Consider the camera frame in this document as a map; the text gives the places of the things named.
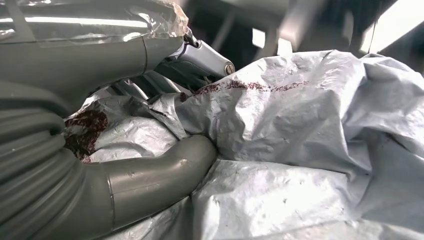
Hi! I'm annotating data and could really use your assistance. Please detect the grey courier parcel red print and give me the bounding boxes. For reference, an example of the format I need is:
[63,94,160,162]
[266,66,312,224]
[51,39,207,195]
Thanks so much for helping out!
[62,49,424,233]
[102,158,424,240]

